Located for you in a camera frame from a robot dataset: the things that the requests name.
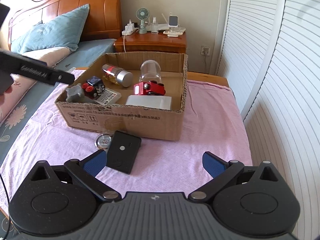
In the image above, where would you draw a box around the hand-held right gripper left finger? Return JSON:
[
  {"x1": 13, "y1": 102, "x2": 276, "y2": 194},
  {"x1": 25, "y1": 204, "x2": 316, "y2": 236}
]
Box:
[{"x1": 29, "y1": 149, "x2": 123, "y2": 202}]

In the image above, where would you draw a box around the white labelled plastic box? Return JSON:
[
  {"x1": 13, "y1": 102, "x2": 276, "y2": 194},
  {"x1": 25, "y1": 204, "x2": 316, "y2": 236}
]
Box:
[{"x1": 94, "y1": 88, "x2": 122, "y2": 105}]

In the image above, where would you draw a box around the white louvred wardrobe door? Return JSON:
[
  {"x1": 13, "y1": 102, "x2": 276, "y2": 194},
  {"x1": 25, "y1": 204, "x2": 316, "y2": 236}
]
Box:
[
  {"x1": 216, "y1": 0, "x2": 287, "y2": 115},
  {"x1": 241, "y1": 0, "x2": 320, "y2": 230}
]

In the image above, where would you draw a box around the blue pillow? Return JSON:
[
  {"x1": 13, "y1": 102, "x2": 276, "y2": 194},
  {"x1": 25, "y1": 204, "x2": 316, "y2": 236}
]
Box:
[{"x1": 11, "y1": 4, "x2": 90, "y2": 53}]

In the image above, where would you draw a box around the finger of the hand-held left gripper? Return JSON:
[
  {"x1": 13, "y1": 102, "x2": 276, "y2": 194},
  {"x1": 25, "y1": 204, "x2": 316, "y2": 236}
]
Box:
[{"x1": 0, "y1": 51, "x2": 75, "y2": 85}]

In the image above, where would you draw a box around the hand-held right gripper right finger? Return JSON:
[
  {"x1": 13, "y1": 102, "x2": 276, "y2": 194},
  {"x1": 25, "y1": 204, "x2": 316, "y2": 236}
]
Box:
[{"x1": 187, "y1": 152, "x2": 288, "y2": 202}]

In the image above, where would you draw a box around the black cable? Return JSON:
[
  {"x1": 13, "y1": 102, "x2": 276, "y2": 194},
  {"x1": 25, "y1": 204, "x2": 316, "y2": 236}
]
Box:
[{"x1": 0, "y1": 174, "x2": 12, "y2": 240}]

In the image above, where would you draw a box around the cardboard box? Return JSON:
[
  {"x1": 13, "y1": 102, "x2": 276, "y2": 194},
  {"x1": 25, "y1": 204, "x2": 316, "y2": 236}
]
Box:
[{"x1": 54, "y1": 52, "x2": 188, "y2": 142}]

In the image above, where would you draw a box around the small green desk fan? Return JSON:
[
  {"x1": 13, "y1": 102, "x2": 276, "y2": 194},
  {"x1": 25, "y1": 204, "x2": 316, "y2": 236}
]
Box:
[{"x1": 136, "y1": 7, "x2": 150, "y2": 34}]

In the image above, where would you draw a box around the translucent white plastic box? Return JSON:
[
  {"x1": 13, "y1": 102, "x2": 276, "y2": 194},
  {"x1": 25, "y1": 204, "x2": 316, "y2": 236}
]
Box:
[{"x1": 125, "y1": 94, "x2": 173, "y2": 111}]

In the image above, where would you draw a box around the pink towel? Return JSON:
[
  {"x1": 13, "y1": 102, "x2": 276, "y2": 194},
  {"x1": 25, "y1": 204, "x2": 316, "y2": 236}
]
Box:
[{"x1": 0, "y1": 69, "x2": 253, "y2": 205}]

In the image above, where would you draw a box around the black and red toy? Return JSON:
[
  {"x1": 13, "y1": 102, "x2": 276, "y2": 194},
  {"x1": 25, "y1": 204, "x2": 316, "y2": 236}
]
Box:
[{"x1": 82, "y1": 82, "x2": 106, "y2": 98}]

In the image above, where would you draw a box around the clear plastic jar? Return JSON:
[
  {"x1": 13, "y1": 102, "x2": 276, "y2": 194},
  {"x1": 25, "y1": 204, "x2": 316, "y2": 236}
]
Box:
[{"x1": 139, "y1": 60, "x2": 163, "y2": 84}]

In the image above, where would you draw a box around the pink floral quilt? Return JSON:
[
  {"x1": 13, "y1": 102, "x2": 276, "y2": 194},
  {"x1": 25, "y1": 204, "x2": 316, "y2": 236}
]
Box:
[{"x1": 0, "y1": 46, "x2": 72, "y2": 120}]

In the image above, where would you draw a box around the white power strip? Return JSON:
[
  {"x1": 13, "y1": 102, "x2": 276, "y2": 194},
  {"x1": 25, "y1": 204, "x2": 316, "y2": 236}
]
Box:
[{"x1": 122, "y1": 20, "x2": 138, "y2": 36}]

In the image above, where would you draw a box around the wooden nightstand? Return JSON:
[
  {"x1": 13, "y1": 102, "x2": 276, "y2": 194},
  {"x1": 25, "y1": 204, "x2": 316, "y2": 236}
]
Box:
[{"x1": 114, "y1": 27, "x2": 188, "y2": 54}]

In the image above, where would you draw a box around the grey plastic part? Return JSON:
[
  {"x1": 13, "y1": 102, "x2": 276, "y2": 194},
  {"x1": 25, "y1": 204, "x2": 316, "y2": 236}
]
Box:
[{"x1": 66, "y1": 85, "x2": 93, "y2": 103}]

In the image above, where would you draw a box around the blue bed sheet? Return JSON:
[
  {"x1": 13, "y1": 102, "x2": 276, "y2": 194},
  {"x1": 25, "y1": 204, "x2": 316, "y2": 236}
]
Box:
[{"x1": 0, "y1": 38, "x2": 118, "y2": 170}]

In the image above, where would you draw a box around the red toy car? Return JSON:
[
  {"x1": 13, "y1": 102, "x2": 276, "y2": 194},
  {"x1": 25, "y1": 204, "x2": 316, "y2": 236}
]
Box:
[{"x1": 133, "y1": 81, "x2": 167, "y2": 97}]

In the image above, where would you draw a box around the black device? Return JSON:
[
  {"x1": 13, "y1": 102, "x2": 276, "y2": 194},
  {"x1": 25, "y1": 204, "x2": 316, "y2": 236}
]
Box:
[{"x1": 105, "y1": 130, "x2": 142, "y2": 175}]

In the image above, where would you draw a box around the pill bottle with silver cap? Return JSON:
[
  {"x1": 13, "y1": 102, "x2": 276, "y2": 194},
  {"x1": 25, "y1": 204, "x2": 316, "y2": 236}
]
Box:
[{"x1": 102, "y1": 64, "x2": 133, "y2": 87}]

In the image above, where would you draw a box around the wooden bed headboard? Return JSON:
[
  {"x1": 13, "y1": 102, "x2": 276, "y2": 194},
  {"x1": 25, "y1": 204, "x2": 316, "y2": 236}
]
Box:
[{"x1": 9, "y1": 0, "x2": 125, "y2": 53}]

